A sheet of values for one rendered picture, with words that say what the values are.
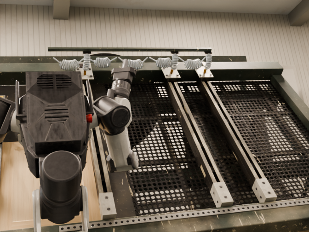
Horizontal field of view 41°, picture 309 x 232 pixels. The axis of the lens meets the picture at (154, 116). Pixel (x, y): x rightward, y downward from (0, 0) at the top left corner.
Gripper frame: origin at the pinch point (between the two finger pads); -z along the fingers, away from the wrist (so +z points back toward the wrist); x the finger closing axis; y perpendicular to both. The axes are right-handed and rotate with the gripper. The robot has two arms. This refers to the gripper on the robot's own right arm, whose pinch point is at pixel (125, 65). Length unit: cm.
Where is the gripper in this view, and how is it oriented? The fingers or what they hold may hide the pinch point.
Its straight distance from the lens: 201.2
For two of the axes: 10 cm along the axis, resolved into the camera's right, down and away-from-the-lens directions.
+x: -9.4, 0.4, 3.4
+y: 3.2, 4.4, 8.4
